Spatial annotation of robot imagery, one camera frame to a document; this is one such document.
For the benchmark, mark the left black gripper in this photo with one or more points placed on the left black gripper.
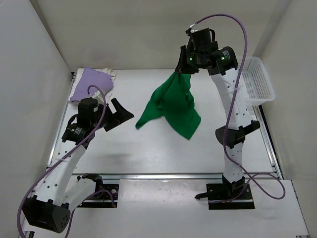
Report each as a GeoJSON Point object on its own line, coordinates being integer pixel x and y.
{"type": "Point", "coordinates": [110, 118]}

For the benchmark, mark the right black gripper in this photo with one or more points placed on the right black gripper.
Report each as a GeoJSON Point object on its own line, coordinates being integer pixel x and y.
{"type": "Point", "coordinates": [187, 57]}

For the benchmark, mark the green t-shirt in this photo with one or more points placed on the green t-shirt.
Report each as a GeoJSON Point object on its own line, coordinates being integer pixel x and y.
{"type": "Point", "coordinates": [174, 102]}

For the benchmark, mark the cream white t-shirt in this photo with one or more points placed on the cream white t-shirt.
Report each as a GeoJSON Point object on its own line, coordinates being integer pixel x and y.
{"type": "Point", "coordinates": [105, 81]}

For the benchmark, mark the purple t-shirt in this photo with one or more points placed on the purple t-shirt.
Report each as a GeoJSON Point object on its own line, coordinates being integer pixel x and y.
{"type": "Point", "coordinates": [84, 78]}

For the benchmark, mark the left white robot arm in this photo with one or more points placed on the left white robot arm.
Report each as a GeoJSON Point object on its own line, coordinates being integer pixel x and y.
{"type": "Point", "coordinates": [51, 205]}

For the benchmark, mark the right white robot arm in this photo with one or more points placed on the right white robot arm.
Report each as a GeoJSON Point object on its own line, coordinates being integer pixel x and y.
{"type": "Point", "coordinates": [225, 75]}

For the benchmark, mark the white plastic basket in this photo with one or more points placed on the white plastic basket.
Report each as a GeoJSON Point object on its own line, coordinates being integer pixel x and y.
{"type": "Point", "coordinates": [256, 83]}

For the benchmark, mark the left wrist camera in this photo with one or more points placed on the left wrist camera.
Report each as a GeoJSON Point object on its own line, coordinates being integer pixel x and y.
{"type": "Point", "coordinates": [100, 96]}

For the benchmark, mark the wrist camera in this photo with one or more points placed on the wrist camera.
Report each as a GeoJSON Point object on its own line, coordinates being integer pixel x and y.
{"type": "Point", "coordinates": [100, 96]}
{"type": "Point", "coordinates": [191, 29]}

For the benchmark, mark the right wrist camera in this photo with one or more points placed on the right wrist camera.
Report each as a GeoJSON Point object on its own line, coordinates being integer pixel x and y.
{"type": "Point", "coordinates": [191, 29]}

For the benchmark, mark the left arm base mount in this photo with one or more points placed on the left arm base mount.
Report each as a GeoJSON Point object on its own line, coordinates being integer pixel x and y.
{"type": "Point", "coordinates": [105, 195]}

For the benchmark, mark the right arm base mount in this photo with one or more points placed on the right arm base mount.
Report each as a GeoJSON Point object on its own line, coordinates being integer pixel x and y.
{"type": "Point", "coordinates": [228, 196]}

